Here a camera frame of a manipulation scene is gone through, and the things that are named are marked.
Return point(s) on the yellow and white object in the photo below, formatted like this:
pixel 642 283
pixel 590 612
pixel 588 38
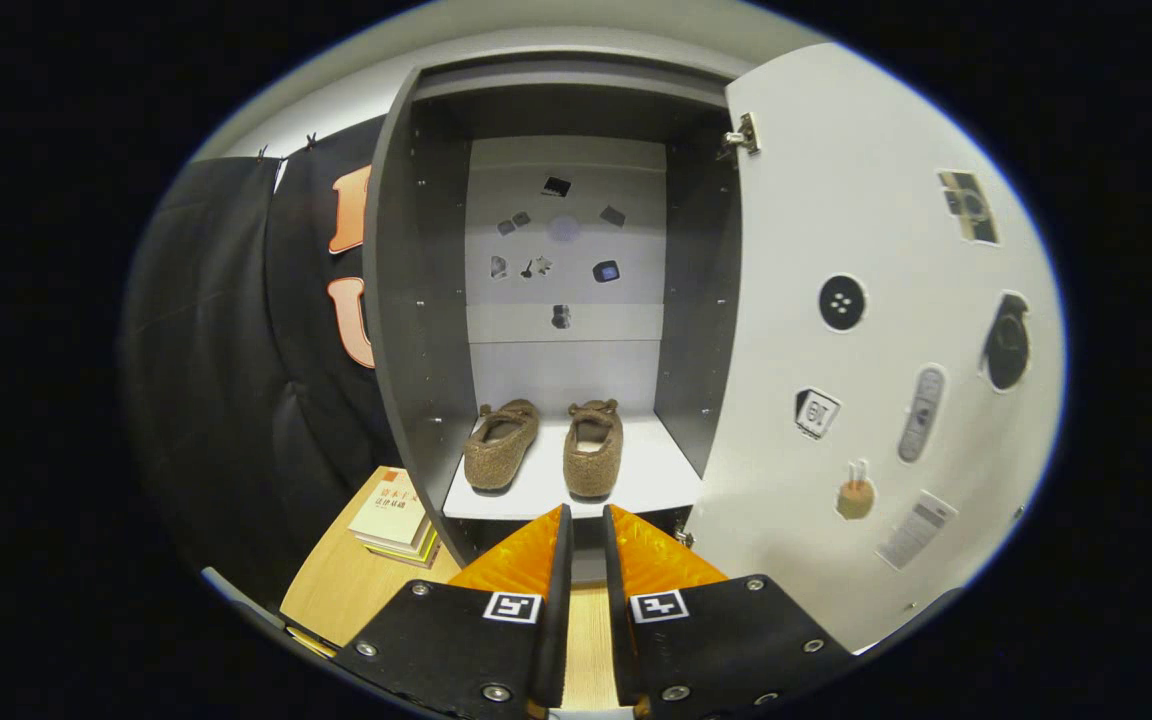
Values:
pixel 311 641

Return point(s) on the grey flat object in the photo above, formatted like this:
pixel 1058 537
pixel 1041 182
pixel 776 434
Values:
pixel 241 598

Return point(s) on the white shoe cabinet door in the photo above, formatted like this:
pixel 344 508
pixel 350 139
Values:
pixel 786 300

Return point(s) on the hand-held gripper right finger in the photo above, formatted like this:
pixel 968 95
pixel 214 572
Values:
pixel 619 630

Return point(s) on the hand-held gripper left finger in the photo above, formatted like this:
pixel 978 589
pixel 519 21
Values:
pixel 556 630

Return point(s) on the black backdrop cloth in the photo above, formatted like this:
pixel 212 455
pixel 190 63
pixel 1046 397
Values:
pixel 216 350

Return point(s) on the dark grey shoe cabinet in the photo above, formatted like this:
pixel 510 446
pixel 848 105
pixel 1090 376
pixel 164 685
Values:
pixel 416 300

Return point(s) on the brown fuzzy shoe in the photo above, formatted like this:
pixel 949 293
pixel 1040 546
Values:
pixel 498 450
pixel 591 460

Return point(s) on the stack of books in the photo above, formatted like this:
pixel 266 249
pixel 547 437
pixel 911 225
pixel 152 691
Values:
pixel 391 510

